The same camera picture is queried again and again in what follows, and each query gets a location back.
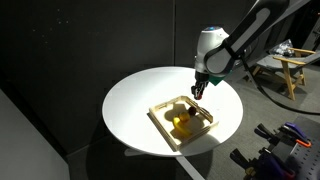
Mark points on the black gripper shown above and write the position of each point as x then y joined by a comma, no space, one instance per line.
201,78

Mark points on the red strawberry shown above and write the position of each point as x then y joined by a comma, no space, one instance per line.
199,97

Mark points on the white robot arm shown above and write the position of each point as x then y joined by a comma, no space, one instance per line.
240,30

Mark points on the wooden box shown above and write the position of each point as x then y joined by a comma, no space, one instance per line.
166,133

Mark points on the dark red plum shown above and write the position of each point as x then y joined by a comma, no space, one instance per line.
192,110

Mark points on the orange round fruit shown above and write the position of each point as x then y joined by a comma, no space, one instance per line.
184,116

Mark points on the yellow banana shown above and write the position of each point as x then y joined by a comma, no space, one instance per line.
181,128

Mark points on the round white table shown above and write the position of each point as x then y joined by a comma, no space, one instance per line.
133,106

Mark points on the black clamp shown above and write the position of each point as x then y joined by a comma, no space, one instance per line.
266,133

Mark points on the wooden chair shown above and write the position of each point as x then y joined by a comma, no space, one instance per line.
288,66

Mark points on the perforated metal board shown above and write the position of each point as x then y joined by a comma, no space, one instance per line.
306,156

